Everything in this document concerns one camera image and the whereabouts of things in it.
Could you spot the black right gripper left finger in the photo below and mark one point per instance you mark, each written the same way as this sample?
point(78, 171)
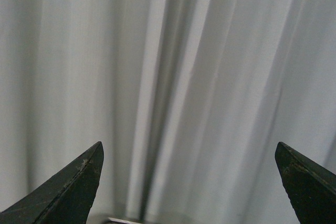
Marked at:
point(66, 197)

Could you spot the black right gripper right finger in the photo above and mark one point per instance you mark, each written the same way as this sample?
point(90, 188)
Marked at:
point(309, 186)

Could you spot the cream two-slot toaster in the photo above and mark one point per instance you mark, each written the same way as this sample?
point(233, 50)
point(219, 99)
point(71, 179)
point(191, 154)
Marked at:
point(126, 220)

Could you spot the white curtain backdrop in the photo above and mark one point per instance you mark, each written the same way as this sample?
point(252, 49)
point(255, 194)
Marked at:
point(188, 97)

